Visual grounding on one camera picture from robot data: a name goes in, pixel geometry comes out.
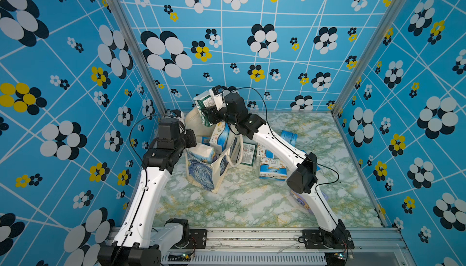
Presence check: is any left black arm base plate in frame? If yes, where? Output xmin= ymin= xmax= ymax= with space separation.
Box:
xmin=171 ymin=229 xmax=208 ymax=250

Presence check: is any aluminium front rail frame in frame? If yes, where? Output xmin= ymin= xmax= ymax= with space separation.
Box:
xmin=98 ymin=225 xmax=416 ymax=266

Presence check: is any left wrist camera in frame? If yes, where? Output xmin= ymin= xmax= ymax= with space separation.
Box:
xmin=167 ymin=109 xmax=185 ymax=130

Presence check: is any colourful small tissue pack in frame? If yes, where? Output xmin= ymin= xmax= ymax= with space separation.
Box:
xmin=259 ymin=157 xmax=287 ymax=180

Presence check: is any aluminium corner post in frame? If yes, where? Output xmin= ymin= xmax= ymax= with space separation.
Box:
xmin=108 ymin=0 xmax=166 ymax=115
xmin=331 ymin=0 xmax=407 ymax=118

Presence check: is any left aluminium corner post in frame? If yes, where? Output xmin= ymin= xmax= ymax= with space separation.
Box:
xmin=108 ymin=0 xmax=166 ymax=115

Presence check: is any blue white tissue box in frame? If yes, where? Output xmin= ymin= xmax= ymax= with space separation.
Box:
xmin=209 ymin=121 xmax=230 ymax=155

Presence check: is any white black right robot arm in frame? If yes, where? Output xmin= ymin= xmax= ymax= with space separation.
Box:
xmin=194 ymin=88 xmax=354 ymax=250

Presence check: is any right aluminium corner post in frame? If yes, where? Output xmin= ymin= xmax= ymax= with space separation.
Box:
xmin=331 ymin=0 xmax=407 ymax=118

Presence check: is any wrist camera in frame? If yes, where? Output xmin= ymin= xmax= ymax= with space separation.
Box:
xmin=167 ymin=109 xmax=185 ymax=130
xmin=209 ymin=85 xmax=228 ymax=111

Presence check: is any blue tissue pack white top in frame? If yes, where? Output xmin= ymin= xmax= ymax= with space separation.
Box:
xmin=196 ymin=136 xmax=211 ymax=146

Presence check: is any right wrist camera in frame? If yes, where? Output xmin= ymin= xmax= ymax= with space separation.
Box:
xmin=209 ymin=85 xmax=228 ymax=111

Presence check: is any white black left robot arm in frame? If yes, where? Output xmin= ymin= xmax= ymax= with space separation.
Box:
xmin=98 ymin=116 xmax=196 ymax=266

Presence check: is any green white tissue pack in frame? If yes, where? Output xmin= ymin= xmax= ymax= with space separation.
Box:
xmin=238 ymin=143 xmax=257 ymax=169

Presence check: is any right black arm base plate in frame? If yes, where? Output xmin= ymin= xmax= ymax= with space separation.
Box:
xmin=298 ymin=229 xmax=355 ymax=251

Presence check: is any white blue printed tissue pack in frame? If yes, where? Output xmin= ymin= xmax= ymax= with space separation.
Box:
xmin=257 ymin=145 xmax=274 ymax=159

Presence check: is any purple tissue pack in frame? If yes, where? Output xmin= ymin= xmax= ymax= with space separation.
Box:
xmin=290 ymin=189 xmax=328 ymax=215

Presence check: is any cream canvas tote bag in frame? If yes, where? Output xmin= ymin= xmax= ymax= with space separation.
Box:
xmin=185 ymin=108 xmax=244 ymax=193

